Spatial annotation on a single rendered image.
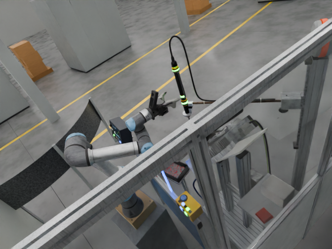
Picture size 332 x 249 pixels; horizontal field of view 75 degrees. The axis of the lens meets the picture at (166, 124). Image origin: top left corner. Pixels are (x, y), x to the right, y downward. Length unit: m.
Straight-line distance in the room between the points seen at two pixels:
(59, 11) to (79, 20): 0.57
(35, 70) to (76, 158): 8.22
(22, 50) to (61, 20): 2.40
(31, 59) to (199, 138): 8.90
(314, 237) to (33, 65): 8.96
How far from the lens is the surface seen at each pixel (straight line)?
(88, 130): 3.30
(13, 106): 7.25
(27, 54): 9.22
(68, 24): 7.38
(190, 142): 0.50
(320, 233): 2.66
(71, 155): 1.24
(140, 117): 1.27
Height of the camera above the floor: 2.37
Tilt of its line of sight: 38 degrees down
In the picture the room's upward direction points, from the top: 20 degrees counter-clockwise
